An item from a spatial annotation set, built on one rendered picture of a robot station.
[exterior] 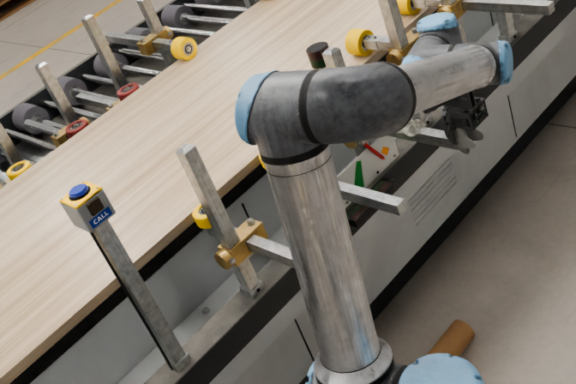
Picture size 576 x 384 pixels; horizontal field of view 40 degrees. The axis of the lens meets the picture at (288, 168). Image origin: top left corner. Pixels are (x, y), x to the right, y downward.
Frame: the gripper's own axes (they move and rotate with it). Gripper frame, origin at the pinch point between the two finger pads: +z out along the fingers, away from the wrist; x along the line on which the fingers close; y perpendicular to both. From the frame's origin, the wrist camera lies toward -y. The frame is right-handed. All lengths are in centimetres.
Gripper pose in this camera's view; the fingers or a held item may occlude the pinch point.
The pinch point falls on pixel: (464, 148)
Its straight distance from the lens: 204.8
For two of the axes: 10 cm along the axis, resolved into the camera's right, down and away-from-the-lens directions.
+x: 6.5, -5.8, 4.8
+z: 3.3, 7.9, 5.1
